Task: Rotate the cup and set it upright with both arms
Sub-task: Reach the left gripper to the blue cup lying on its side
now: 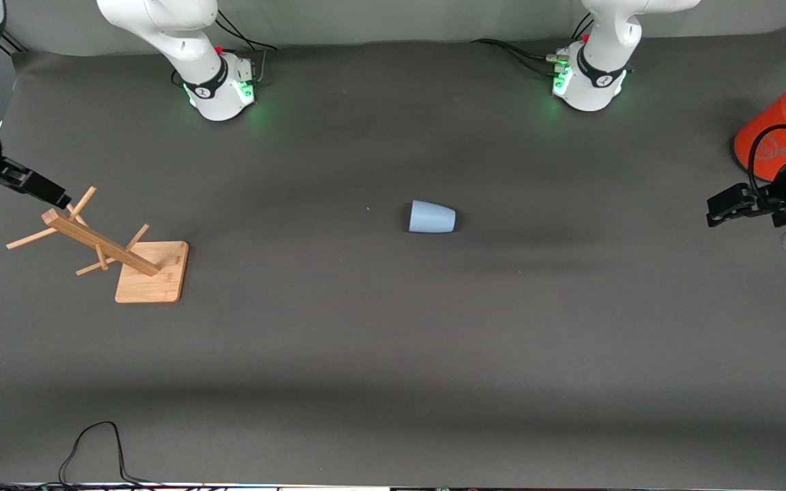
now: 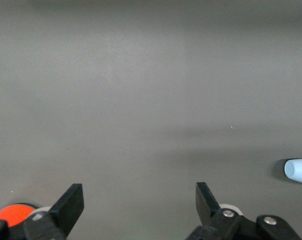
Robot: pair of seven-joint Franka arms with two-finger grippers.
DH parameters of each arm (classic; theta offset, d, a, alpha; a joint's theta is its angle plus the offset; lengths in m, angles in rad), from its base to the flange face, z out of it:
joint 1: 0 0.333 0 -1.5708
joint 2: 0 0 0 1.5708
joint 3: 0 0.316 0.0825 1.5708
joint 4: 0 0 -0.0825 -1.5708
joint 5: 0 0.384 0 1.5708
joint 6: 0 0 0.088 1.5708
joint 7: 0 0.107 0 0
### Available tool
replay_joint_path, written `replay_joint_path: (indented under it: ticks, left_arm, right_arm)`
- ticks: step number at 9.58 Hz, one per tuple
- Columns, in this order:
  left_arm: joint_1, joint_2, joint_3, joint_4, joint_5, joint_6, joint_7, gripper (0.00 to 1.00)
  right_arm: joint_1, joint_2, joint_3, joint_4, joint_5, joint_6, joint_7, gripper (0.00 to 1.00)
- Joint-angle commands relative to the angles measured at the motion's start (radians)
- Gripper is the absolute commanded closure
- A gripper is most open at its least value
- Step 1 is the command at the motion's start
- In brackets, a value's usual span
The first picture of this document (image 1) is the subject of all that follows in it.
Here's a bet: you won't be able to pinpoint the light blue plastic cup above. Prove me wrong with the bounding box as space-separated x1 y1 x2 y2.
408 200 458 234

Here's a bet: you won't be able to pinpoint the wooden cup rack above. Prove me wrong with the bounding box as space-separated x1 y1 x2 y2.
6 185 190 304

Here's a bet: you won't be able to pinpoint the orange cylinder with grey lid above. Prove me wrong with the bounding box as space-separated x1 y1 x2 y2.
733 72 786 183

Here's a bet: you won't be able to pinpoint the dark grey table mat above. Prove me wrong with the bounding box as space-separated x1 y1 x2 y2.
0 24 786 488

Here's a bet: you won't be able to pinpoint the black right arm base cables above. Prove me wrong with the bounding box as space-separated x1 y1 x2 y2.
214 10 281 86

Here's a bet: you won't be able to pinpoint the black arm base cables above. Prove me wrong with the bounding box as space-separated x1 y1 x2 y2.
471 14 595 79
214 10 281 86

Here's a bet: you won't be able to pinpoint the thin black loose cable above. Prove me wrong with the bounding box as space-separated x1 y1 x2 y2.
0 421 182 491

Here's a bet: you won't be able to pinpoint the black left arm base cables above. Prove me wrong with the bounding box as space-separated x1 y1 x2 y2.
471 14 595 79

